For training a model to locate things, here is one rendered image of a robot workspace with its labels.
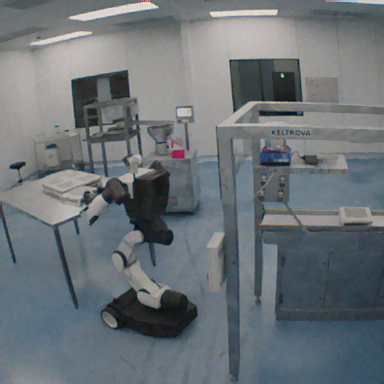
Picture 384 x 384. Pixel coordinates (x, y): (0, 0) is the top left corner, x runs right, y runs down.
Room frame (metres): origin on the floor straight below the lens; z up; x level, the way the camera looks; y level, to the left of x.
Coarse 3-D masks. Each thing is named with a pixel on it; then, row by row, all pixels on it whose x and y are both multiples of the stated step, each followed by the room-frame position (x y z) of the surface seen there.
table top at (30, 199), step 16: (48, 176) 4.26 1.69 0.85; (16, 192) 3.72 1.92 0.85; (32, 192) 3.65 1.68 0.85; (48, 192) 3.59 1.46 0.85; (16, 208) 3.22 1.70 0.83; (32, 208) 3.14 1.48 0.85; (48, 208) 3.10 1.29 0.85; (64, 208) 3.06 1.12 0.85; (80, 208) 3.03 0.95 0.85; (48, 224) 2.75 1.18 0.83
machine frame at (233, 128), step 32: (224, 128) 1.73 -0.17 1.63; (256, 128) 1.69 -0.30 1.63; (320, 128) 1.60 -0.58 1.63; (352, 128) 1.55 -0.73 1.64; (224, 160) 1.73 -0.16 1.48; (224, 192) 1.74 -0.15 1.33; (224, 224) 1.74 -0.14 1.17; (256, 224) 2.66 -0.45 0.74; (256, 256) 2.66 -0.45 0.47; (256, 288) 2.66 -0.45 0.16
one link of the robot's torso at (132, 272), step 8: (112, 256) 2.61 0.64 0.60; (120, 256) 2.57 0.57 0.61; (120, 264) 2.56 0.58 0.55; (128, 264) 2.66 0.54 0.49; (136, 264) 2.66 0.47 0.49; (120, 272) 2.57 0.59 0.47; (128, 272) 2.57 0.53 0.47; (136, 272) 2.59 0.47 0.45; (128, 280) 2.60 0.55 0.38; (136, 280) 2.55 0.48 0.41; (144, 280) 2.57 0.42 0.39; (136, 288) 2.56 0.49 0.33; (144, 288) 2.51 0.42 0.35; (152, 288) 2.53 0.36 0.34; (160, 288) 2.56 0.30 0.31
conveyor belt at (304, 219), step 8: (264, 216) 2.60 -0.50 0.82; (272, 216) 2.57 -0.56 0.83; (280, 216) 2.55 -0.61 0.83; (288, 216) 2.54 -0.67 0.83; (304, 216) 2.50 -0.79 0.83; (312, 216) 2.49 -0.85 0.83; (320, 216) 2.47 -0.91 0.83; (328, 216) 2.45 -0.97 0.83; (336, 216) 2.43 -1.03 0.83; (376, 216) 2.33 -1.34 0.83; (280, 224) 2.42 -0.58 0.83; (304, 224) 2.37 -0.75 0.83; (312, 224) 2.35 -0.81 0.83; (320, 224) 2.33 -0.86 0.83; (328, 224) 2.31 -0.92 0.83; (336, 224) 2.30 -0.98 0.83; (376, 224) 2.20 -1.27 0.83
